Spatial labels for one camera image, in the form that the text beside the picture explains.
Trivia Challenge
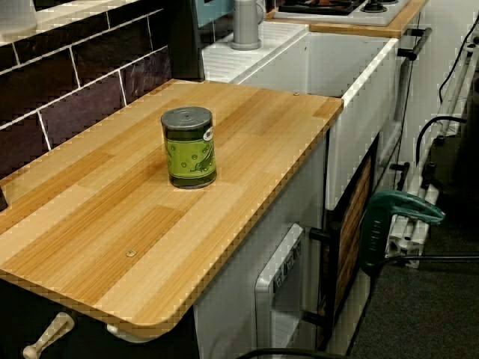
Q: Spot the black door handle bar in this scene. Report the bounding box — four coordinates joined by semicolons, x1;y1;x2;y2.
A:
302;222;341;351

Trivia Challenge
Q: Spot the white lever handle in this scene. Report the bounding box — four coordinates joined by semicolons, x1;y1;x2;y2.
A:
22;312;75;359

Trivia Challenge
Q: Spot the black upright pillar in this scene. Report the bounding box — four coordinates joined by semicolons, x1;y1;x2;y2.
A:
168;0;206;82

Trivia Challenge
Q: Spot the white dishwasher front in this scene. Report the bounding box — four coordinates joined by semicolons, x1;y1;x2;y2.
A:
254;223;306;359

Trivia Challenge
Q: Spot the thin black cable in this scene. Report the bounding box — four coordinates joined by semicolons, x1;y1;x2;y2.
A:
437;35;479;110

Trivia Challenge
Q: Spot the black looped cable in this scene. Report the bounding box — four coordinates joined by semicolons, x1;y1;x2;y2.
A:
416;115;468;168

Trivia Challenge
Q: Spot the white toy sink unit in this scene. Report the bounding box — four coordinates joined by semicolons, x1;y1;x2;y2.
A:
201;20;400;210

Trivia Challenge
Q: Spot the white lidded plastic jar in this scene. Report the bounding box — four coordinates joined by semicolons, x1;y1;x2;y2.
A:
0;0;38;34

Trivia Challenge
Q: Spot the grey toy stove top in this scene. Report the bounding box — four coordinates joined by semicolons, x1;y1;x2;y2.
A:
272;0;412;27

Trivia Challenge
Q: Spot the black framed wooden door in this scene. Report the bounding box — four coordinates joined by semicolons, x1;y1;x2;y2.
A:
321;134;379;349

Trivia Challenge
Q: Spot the cream shelf ledge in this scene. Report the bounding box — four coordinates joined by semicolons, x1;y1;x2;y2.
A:
0;0;164;48

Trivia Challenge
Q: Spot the green bar clamp handle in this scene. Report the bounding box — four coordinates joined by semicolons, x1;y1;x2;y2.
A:
359;189;447;274

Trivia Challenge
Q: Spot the dark tiled backsplash panel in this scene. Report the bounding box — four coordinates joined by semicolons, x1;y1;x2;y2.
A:
0;7;175;180

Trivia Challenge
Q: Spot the black burner grate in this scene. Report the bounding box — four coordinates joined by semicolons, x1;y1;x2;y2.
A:
278;0;366;16

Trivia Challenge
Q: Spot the pale grey toy faucet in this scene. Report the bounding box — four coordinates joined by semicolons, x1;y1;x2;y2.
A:
230;0;267;51

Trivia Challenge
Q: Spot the teal plastic bin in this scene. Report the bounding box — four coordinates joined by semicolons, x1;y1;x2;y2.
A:
192;0;236;29

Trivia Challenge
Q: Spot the aluminium extrusion rail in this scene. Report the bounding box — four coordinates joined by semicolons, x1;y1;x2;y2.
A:
387;37;478;269

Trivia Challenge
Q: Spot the black cabinet handle bracket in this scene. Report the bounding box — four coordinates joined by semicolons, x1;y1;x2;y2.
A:
397;26;433;61
388;161;412;191

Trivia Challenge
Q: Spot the white toy kitchen cabinet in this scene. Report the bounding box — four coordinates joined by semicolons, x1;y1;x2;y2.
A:
192;129;332;359

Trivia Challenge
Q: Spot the green labelled tin can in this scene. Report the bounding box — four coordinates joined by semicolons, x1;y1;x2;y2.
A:
160;106;218;190

